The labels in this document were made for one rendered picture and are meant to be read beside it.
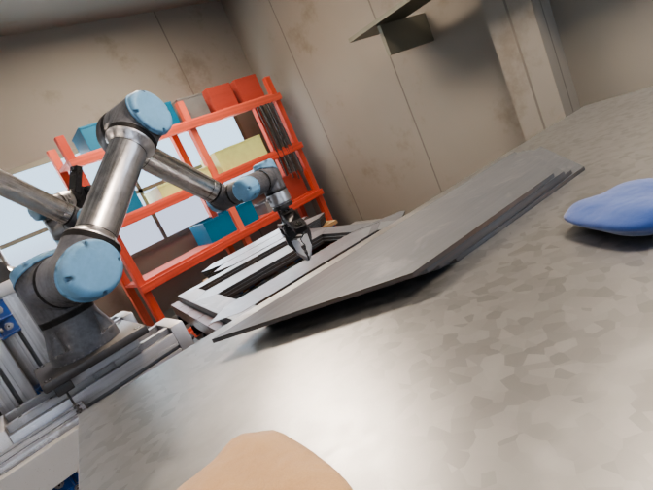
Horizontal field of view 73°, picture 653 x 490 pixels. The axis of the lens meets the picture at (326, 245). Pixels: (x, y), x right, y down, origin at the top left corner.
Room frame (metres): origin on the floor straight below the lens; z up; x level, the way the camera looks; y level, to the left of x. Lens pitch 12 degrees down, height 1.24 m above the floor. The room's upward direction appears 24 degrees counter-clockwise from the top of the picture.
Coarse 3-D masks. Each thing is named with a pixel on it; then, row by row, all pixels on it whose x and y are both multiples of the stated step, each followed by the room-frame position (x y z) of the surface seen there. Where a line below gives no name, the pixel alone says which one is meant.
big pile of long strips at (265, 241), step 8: (320, 216) 2.65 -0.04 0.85; (312, 224) 2.58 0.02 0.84; (320, 224) 2.60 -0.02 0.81; (272, 232) 2.85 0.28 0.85; (280, 232) 2.70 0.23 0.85; (264, 240) 2.68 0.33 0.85; (272, 240) 2.55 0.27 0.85; (248, 248) 2.67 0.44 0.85; (256, 248) 2.54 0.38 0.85; (232, 256) 2.64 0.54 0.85; (240, 256) 2.51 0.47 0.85; (248, 256) 2.40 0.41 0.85; (216, 264) 2.59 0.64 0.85; (224, 264) 2.46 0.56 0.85; (232, 264) 2.35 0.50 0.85; (208, 272) 2.55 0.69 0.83; (216, 272) 2.38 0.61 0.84
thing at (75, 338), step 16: (64, 320) 0.95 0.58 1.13; (80, 320) 0.96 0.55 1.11; (96, 320) 0.99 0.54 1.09; (112, 320) 1.03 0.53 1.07; (48, 336) 0.95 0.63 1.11; (64, 336) 0.94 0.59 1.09; (80, 336) 0.94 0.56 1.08; (96, 336) 0.95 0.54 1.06; (112, 336) 0.98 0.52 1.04; (48, 352) 0.95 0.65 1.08; (64, 352) 0.94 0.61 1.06; (80, 352) 0.93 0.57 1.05
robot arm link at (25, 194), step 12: (0, 180) 1.45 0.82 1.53; (12, 180) 1.48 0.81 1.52; (0, 192) 1.46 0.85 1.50; (12, 192) 1.47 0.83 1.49; (24, 192) 1.49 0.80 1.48; (36, 192) 1.52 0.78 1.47; (48, 192) 1.56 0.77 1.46; (24, 204) 1.50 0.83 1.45; (36, 204) 1.51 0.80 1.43; (48, 204) 1.53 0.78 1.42; (60, 204) 1.57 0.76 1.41; (48, 216) 1.55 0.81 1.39; (60, 216) 1.56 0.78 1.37; (72, 216) 1.58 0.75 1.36
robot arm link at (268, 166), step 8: (264, 160) 1.48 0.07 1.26; (272, 160) 1.49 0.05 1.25; (256, 168) 1.48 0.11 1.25; (264, 168) 1.47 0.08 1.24; (272, 168) 1.48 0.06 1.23; (272, 176) 1.46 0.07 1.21; (280, 176) 1.49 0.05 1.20; (272, 184) 1.46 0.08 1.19; (280, 184) 1.48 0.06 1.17; (272, 192) 1.47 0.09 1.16
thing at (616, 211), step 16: (608, 192) 0.43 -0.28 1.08; (624, 192) 0.41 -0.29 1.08; (640, 192) 0.39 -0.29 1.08; (576, 208) 0.44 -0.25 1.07; (592, 208) 0.42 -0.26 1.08; (608, 208) 0.40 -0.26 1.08; (624, 208) 0.38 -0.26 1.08; (640, 208) 0.36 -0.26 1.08; (576, 224) 0.42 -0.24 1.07; (592, 224) 0.40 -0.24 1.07; (608, 224) 0.38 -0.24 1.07; (624, 224) 0.36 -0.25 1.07; (640, 224) 0.35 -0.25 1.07
